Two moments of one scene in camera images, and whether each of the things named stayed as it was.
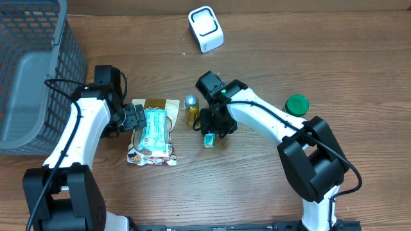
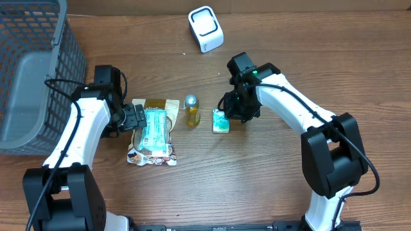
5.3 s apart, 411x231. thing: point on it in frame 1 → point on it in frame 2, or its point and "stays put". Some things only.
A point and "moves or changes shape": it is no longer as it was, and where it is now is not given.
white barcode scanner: [206, 28] stays put
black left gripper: [136, 119] stays put
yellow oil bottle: [192, 106] stays put
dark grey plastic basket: [37, 43] stays put
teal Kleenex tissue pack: [209, 140] moves or changes shape
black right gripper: [212, 125] → [234, 109]
